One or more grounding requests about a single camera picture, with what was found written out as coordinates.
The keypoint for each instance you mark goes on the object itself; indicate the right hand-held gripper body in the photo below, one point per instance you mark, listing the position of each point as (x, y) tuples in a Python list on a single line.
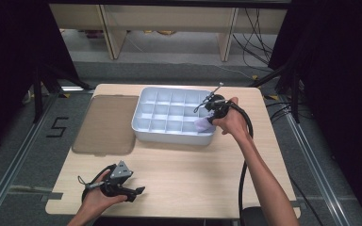
[(217, 105)]

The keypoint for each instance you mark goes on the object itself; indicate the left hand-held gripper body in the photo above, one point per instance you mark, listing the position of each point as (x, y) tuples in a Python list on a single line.
[(119, 171)]

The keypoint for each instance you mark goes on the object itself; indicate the purple sock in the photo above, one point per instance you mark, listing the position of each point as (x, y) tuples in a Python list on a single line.
[(202, 125)]

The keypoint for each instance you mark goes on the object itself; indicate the white divided storage box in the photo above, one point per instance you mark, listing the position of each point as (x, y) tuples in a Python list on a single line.
[(169, 116)]

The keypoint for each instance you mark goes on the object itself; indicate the person's right hand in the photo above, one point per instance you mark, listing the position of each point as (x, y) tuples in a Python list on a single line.
[(234, 121)]

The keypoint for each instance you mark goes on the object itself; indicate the person's left hand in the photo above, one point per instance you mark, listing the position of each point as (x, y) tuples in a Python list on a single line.
[(99, 197)]

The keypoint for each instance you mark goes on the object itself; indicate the brown translucent box lid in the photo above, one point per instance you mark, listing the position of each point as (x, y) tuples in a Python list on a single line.
[(106, 125)]

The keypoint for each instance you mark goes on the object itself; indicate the black metal stand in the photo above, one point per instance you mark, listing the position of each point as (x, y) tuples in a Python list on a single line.
[(294, 94), (38, 94)]

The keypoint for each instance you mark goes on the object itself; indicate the black rounded seat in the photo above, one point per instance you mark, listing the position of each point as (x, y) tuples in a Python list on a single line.
[(253, 216)]

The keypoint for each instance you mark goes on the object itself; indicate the black curtain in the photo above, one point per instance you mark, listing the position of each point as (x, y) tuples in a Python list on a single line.
[(336, 78), (9, 62)]

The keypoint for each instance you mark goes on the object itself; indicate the aluminium floor rail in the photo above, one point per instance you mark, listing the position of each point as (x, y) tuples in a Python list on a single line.
[(314, 169), (15, 157)]

